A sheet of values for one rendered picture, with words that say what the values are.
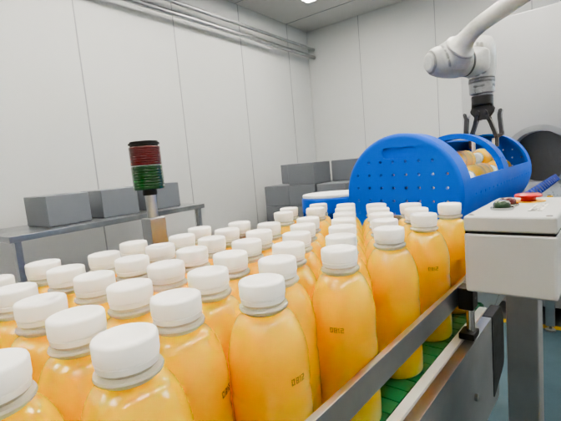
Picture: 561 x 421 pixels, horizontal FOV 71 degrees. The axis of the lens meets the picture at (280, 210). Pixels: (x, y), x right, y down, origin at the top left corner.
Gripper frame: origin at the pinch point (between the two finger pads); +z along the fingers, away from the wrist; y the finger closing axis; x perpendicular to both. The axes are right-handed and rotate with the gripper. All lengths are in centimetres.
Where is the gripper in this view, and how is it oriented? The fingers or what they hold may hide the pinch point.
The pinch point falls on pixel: (483, 149)
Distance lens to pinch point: 170.7
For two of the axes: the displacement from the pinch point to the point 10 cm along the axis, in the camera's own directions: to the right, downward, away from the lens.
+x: 6.5, -1.4, 7.5
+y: 7.6, 0.0, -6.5
